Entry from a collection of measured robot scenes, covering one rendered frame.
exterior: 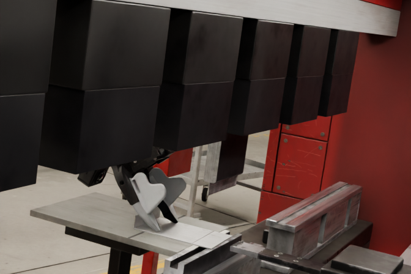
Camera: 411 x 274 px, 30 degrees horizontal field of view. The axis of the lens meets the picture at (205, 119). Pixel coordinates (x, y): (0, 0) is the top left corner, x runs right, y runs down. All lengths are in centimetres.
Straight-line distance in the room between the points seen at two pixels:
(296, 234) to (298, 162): 56
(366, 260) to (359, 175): 89
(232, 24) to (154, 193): 31
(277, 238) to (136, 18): 79
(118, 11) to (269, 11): 39
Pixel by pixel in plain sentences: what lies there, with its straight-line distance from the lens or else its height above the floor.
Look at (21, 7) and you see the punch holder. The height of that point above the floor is 133.
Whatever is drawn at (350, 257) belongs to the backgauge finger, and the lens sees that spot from 108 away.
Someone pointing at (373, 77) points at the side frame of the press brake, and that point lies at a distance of 193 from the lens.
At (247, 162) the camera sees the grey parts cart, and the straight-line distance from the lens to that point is 531.
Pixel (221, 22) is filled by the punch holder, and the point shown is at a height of 133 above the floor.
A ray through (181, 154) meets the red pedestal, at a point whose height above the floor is 76.
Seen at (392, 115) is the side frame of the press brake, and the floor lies 115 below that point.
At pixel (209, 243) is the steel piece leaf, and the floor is 100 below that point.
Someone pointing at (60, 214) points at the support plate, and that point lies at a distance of 121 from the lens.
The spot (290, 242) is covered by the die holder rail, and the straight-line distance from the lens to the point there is 146.
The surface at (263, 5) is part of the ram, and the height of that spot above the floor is 136.
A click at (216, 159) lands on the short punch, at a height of 114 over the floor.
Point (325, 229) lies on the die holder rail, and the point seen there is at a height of 92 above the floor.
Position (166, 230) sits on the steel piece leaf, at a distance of 119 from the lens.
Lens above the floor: 134
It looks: 8 degrees down
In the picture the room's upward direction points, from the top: 8 degrees clockwise
